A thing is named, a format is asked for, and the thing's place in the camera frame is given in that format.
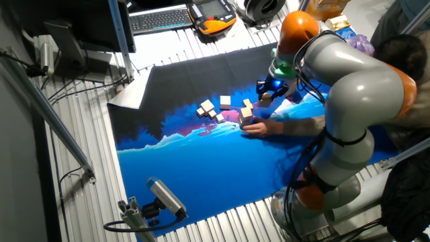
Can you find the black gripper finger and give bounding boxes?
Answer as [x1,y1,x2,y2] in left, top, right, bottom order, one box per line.
[257,79,268,101]
[275,86,290,100]

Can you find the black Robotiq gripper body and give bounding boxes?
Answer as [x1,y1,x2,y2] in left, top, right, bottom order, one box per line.
[265,76,290,95]

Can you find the bare human hand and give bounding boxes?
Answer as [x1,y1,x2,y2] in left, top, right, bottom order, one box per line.
[241,116,285,138]

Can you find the white paper sheets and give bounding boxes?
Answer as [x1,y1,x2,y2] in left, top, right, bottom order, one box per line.
[221,23,246,40]

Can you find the black round spool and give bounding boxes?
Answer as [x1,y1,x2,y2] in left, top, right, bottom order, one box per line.
[242,0,287,24]

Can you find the orange black teach pendant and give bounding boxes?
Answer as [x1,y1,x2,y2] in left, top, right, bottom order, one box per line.
[187,0,238,36]

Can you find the blue white carton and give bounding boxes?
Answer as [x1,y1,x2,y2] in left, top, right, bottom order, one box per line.
[325,14,357,40]

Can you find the orange plastic bag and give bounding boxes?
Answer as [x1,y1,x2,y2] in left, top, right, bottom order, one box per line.
[304,0,352,21]

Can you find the purple plastic bag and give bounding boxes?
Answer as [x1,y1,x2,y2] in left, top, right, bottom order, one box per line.
[345,33,376,56]

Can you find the blue landscape printed cloth mat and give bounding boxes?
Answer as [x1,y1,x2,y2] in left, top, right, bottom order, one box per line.
[106,42,400,242]

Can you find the person in beige sweater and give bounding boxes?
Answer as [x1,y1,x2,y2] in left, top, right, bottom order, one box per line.
[369,0,430,152]

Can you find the dark computer keyboard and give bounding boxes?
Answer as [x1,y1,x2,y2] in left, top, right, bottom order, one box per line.
[128,3,195,36]

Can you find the white cylindrical roll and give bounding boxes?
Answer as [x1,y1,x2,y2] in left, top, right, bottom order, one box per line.
[327,167,392,225]

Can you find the person in black jacket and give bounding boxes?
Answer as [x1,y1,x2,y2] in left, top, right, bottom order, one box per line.
[381,147,430,242]

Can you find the black computer monitor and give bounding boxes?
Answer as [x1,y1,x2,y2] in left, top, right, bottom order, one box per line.
[9,0,137,54]

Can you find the black monitor stand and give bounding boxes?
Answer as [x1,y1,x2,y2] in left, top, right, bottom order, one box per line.
[43,19,117,84]

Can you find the silver cylindrical device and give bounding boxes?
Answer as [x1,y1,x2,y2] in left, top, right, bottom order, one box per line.
[39,42,56,77]

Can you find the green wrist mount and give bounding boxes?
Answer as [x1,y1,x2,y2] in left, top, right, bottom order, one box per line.
[268,46,298,80]

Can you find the thin black strap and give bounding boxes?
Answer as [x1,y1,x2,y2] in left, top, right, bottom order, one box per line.
[322,129,369,148]

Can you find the black cloth strap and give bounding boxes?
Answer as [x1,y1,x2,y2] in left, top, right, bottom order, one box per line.
[295,164,337,194]

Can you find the aluminium frame beam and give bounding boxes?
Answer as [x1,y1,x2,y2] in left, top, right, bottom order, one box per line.
[381,136,430,170]
[0,48,97,184]
[401,8,430,34]

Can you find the silver camera with blue tip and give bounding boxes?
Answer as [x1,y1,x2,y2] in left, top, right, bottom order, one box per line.
[146,176,189,220]

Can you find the thin black cable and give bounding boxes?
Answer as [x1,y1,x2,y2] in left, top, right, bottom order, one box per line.
[40,73,129,107]
[49,129,83,242]

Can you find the aluminium frame post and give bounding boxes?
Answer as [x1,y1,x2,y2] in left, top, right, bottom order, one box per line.
[107,0,135,81]

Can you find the black camera ball mount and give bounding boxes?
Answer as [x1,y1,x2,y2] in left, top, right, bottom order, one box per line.
[140,198,163,228]

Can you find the aluminium profile bracket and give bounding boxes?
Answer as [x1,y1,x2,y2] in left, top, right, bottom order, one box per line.
[117,196,159,242]

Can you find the black camera cable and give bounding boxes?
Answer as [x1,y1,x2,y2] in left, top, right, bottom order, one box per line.
[103,214,184,234]

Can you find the black cable with plug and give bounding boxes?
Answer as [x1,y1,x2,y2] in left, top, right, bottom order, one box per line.
[0,49,48,79]

